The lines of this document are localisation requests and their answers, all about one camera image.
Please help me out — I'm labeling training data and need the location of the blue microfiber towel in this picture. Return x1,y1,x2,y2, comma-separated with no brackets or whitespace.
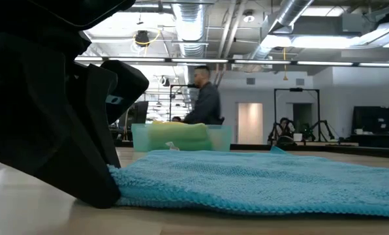
108,146,389,218

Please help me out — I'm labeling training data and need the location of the dark standing monitor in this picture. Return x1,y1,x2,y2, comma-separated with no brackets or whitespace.
117,101,149,131

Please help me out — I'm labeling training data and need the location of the ceiling light strip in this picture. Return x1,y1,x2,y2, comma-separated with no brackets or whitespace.
296,60,356,67
170,57,230,64
234,59,292,65

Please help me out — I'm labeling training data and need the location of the yellow hanging cord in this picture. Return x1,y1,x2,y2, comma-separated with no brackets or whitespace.
281,47,289,82

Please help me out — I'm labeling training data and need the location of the black desk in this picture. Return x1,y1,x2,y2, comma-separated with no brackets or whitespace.
349,133,389,148

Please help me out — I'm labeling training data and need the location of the black desk monitor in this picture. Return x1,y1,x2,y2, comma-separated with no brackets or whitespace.
352,105,389,135

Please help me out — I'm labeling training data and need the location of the green microfiber towel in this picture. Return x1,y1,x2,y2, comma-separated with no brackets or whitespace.
148,123,214,151

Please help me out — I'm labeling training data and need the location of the black ceiling cord reel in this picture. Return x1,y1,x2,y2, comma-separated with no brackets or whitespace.
134,29,151,47

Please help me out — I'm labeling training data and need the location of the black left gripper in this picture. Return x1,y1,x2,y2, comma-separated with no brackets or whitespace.
0,0,93,63

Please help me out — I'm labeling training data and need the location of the yellow microfiber towel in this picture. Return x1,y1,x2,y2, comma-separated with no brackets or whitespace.
151,120,185,127

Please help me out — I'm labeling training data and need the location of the black aluminium table frame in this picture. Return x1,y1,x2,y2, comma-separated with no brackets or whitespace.
114,139,389,160

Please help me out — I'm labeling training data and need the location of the teal translucent plastic basket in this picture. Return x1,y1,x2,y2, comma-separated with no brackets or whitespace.
131,122,234,153

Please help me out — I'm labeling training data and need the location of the person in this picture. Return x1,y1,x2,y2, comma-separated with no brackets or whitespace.
183,65,222,125
268,117,296,146

